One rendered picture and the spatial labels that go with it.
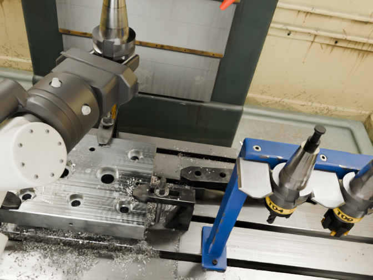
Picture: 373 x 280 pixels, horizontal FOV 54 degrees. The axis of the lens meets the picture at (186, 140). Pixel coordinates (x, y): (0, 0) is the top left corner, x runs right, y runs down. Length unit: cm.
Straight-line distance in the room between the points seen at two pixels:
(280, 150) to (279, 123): 111
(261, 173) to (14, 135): 35
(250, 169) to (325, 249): 42
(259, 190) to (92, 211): 36
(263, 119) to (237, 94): 50
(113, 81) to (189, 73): 62
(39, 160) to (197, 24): 72
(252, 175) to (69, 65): 31
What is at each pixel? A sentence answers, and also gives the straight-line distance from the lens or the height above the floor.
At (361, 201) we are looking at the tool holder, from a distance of 60.
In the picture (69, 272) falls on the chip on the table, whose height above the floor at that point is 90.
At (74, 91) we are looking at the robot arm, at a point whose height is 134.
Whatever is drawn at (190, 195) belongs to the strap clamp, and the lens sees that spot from 78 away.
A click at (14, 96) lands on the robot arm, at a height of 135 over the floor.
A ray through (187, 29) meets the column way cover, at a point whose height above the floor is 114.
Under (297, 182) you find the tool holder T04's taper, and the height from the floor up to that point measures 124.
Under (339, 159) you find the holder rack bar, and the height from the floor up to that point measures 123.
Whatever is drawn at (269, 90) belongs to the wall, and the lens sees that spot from 166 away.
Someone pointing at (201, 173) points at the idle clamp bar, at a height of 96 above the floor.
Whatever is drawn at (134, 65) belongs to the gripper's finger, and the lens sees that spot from 59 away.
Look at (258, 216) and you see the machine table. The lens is 93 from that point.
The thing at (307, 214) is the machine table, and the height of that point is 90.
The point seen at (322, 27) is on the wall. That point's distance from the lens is 154.
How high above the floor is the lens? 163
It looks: 44 degrees down
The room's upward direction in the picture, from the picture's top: 12 degrees clockwise
